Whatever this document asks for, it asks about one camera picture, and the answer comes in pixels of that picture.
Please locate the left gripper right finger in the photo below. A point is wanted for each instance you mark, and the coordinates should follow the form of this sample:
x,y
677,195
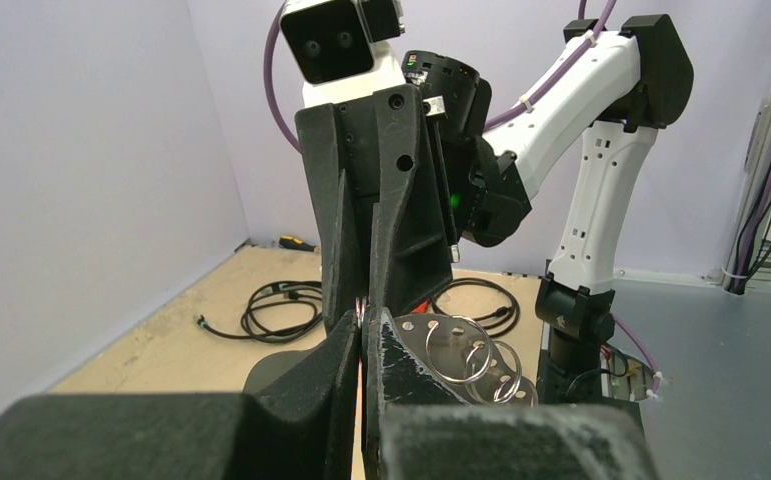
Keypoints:
x,y
415,427

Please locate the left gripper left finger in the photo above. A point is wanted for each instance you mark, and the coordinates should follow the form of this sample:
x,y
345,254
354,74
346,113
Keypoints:
x,y
301,426

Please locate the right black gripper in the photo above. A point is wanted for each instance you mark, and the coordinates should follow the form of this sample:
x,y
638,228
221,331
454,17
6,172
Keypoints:
x,y
412,242

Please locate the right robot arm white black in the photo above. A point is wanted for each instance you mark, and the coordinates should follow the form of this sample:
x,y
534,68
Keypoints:
x,y
614,91

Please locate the yellow black screwdriver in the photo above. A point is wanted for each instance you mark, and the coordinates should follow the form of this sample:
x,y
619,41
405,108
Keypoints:
x,y
296,244

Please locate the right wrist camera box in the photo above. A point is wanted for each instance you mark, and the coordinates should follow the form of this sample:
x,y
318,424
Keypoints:
x,y
342,48

